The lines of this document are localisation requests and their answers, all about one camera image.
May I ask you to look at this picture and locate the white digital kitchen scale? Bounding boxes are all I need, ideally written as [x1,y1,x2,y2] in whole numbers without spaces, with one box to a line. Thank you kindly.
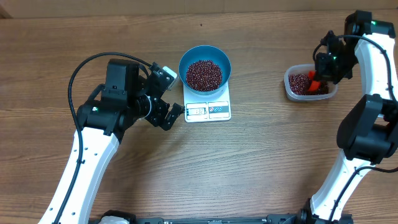
[183,83,232,123]

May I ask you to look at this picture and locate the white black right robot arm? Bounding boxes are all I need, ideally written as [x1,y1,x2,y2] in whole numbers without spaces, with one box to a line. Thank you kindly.
[294,11,397,223]

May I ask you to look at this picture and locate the clear plastic bean container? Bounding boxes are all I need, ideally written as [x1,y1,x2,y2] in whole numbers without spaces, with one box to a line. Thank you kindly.
[284,63,338,102]

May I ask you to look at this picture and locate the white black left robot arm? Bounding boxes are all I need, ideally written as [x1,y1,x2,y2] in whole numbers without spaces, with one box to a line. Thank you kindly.
[40,58,183,223]

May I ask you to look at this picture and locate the red adzuki beans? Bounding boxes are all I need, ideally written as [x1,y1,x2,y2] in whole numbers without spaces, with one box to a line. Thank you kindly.
[185,60,329,95]

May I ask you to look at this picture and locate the orange measuring scoop blue handle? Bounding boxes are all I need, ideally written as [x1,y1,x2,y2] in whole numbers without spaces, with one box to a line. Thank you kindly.
[308,71,321,92]

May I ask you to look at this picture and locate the blue plastic bowl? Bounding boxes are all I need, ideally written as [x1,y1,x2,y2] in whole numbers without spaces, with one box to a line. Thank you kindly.
[178,45,232,95]

